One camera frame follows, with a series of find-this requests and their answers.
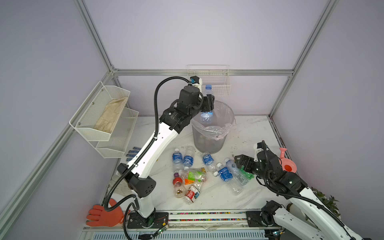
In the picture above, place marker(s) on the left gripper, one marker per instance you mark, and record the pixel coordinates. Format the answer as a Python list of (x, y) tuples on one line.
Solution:
[(208, 103)]

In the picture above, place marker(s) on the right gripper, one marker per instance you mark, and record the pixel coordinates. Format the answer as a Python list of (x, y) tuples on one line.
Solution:
[(247, 160)]

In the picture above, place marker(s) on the large clear blue-cap bottle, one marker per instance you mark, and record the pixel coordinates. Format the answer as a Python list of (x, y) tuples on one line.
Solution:
[(206, 118)]

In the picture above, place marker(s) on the yellow-cap clear bottle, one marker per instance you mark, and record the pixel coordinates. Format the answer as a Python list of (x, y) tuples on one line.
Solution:
[(200, 171)]

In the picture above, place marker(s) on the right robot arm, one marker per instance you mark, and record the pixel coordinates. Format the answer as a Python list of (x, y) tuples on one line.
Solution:
[(267, 166)]

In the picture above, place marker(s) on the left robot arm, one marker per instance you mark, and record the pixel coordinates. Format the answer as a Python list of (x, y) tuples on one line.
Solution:
[(169, 125)]

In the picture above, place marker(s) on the clear plastic bin liner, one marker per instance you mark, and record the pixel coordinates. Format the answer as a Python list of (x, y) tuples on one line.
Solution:
[(223, 120)]

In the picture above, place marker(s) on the grey mesh waste bin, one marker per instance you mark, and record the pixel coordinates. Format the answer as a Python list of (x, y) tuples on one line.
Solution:
[(204, 144)]

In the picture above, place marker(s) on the green plastic bottle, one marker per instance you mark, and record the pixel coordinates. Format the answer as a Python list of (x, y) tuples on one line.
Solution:
[(247, 175)]

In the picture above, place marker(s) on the clear light-blue label bottle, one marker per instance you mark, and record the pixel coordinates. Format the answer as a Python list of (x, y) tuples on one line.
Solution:
[(238, 175)]

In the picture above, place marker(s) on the pink watering can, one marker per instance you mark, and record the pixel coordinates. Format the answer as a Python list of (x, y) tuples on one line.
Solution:
[(287, 164)]

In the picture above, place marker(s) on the Pocari Sweat bottle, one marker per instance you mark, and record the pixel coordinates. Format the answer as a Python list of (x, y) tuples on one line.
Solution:
[(210, 164)]

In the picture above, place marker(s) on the capless blue label bottle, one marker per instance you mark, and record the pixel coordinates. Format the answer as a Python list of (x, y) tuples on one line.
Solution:
[(188, 159)]

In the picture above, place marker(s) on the green orange label bottle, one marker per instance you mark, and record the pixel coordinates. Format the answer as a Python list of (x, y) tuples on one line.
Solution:
[(190, 176)]

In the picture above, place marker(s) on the red label clear bottle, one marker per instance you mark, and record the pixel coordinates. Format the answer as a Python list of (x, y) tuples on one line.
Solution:
[(193, 192)]

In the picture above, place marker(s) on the red label purple-cap bottle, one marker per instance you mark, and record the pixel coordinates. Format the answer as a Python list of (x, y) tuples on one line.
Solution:
[(179, 186)]

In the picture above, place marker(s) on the potted green plant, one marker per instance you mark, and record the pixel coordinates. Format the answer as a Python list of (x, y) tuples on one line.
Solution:
[(330, 202)]

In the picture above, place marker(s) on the blue dotted work glove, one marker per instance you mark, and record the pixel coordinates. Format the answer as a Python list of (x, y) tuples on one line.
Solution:
[(132, 153)]

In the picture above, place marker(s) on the beige cloth in shelf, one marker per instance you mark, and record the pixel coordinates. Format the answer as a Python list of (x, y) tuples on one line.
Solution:
[(110, 115)]

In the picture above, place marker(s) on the white mesh lower shelf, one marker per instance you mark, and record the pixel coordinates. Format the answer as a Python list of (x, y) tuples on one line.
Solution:
[(116, 147)]

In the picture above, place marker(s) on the white mesh shelf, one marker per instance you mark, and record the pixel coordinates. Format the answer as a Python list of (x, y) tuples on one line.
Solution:
[(116, 147), (97, 118)]

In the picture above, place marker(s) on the white mesh upper shelf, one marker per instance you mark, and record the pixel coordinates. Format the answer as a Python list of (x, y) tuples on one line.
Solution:
[(97, 118)]

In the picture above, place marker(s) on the orange rubber glove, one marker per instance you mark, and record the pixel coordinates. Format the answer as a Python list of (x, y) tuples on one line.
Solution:
[(99, 217)]

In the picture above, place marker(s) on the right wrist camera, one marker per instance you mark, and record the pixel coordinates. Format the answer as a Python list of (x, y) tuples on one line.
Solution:
[(257, 149)]

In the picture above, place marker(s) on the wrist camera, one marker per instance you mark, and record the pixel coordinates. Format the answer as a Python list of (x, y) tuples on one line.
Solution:
[(257, 149), (196, 82)]

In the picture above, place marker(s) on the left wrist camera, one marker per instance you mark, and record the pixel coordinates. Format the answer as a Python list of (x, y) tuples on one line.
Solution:
[(196, 82)]

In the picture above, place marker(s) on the white wire wall basket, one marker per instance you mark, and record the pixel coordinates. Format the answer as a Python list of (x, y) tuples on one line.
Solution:
[(215, 75)]

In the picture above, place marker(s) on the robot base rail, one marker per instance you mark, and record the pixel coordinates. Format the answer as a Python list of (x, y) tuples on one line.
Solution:
[(199, 219)]

